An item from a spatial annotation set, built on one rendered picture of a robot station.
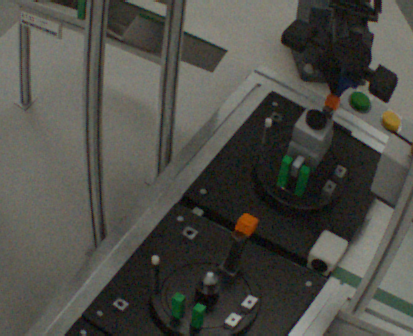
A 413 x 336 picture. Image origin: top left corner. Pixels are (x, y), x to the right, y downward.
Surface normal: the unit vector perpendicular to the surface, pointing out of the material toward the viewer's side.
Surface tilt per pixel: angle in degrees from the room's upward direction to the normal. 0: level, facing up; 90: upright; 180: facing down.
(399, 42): 0
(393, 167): 90
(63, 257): 0
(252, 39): 0
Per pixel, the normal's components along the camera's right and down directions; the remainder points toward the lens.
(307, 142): -0.52, 0.63
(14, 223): 0.07, -0.64
